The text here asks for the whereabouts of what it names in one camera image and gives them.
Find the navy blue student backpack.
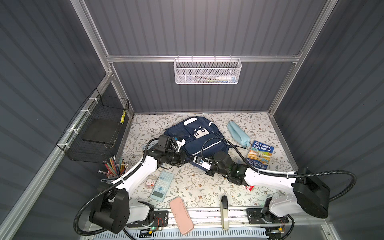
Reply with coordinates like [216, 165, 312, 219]
[164, 117, 231, 158]

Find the blue treehouse storybook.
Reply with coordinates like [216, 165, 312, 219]
[246, 141, 274, 170]

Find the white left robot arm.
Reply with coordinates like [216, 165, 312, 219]
[73, 135, 186, 236]

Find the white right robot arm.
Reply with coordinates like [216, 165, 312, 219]
[208, 151, 357, 222]

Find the purple storybook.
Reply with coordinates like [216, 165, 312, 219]
[142, 142, 157, 152]

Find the light blue pencil pouch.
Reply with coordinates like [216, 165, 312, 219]
[227, 121, 251, 148]

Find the red card box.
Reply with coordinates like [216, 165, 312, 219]
[244, 186, 254, 192]

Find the floral table mat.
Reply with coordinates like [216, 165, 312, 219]
[122, 113, 296, 209]

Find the light blue calculator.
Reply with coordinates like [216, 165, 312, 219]
[150, 171, 174, 202]

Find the coloured pencils cup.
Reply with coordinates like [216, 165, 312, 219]
[98, 156, 127, 183]

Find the yellow ruler in basket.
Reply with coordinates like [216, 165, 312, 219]
[120, 110, 126, 125]

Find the black notebook in basket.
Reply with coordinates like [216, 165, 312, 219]
[82, 119, 121, 144]

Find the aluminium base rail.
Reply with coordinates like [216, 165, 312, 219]
[86, 205, 328, 232]

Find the black wire wall basket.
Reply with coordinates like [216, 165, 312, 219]
[57, 90, 130, 164]

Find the white wire mesh basket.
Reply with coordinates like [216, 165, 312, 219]
[173, 57, 242, 85]

